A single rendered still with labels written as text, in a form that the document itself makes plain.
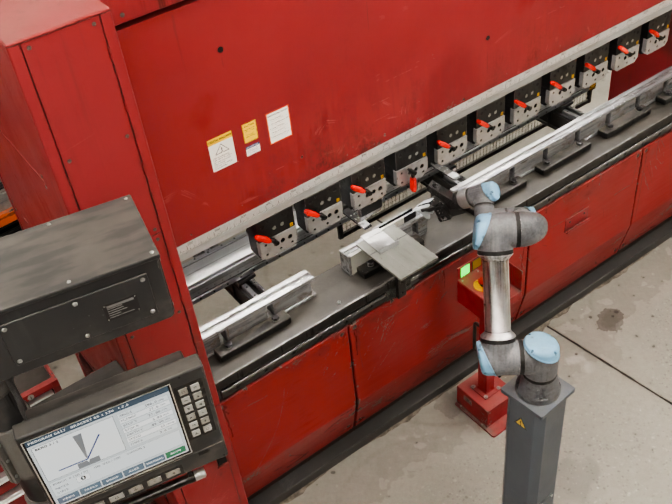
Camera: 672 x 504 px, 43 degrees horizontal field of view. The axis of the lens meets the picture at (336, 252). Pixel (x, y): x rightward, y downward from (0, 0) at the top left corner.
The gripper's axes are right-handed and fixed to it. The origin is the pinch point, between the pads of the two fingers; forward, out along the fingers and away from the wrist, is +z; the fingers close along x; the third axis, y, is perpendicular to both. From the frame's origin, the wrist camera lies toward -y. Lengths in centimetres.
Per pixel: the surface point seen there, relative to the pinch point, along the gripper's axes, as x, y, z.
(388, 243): -23.1, -1.2, 2.3
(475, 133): 23.4, -11.4, -25.8
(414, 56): -2, -57, -36
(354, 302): -44.4, 7.1, 14.1
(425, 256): -25.6, 6.7, -11.0
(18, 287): -161, -96, -25
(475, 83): 23, -31, -37
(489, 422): -19, 103, 16
